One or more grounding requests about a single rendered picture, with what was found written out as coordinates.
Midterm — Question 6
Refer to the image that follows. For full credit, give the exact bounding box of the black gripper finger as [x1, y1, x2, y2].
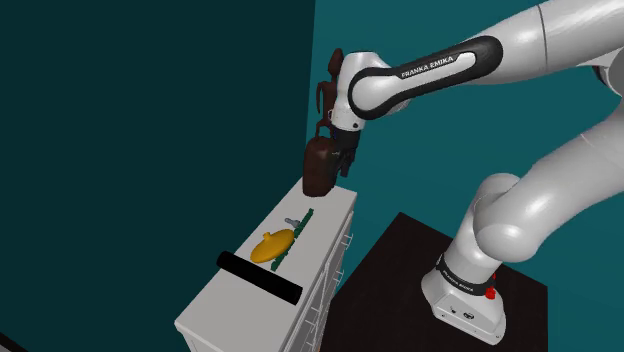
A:
[339, 150, 356, 178]

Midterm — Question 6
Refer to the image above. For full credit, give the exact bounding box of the green long strip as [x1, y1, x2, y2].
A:
[270, 207, 315, 273]

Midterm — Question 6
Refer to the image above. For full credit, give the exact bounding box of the yellow round lid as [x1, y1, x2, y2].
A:
[249, 228, 297, 265]

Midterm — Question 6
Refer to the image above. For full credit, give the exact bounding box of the black robot stand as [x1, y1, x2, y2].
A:
[319, 211, 550, 352]

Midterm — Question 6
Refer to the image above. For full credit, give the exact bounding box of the black cylinder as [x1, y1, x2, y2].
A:
[215, 250, 304, 307]

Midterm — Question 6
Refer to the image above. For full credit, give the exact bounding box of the white chest of drawers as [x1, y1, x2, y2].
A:
[173, 177, 359, 352]

